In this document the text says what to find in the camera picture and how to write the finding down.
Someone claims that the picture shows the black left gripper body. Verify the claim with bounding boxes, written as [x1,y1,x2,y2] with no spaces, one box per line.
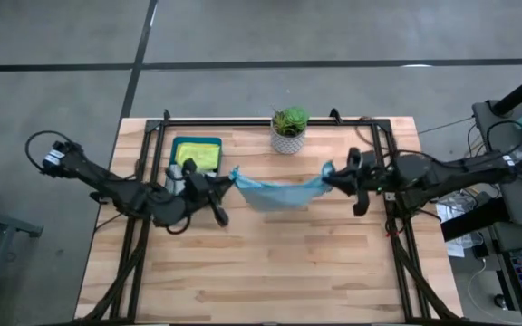
[181,158,230,228]

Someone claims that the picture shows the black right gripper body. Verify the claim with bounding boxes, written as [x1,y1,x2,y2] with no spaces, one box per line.
[346,147,387,218]

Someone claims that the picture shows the lime green microfiber towel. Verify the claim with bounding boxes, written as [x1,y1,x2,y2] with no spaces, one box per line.
[174,142,221,172]

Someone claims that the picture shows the light blue teal-edged towel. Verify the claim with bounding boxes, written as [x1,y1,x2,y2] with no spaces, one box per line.
[228,160,337,213]

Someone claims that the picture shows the teal plastic bin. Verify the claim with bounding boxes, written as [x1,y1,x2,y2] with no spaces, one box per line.
[165,136,224,196]

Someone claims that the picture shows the succulent in patterned pot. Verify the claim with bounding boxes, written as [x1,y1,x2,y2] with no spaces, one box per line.
[269,104,311,156]

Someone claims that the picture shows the black desk support beam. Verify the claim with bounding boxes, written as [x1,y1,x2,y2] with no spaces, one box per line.
[440,197,511,242]

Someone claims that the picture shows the white papers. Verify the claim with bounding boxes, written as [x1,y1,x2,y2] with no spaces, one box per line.
[436,198,475,259]

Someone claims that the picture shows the grey side desk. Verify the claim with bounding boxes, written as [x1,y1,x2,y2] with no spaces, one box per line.
[471,99,522,226]

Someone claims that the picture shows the black slanted pole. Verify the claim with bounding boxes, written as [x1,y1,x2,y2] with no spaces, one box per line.
[490,62,522,118]

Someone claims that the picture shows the black aluminium table frame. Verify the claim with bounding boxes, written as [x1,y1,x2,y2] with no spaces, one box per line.
[73,108,469,326]

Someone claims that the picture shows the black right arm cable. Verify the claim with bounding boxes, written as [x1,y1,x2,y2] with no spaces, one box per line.
[486,119,522,156]

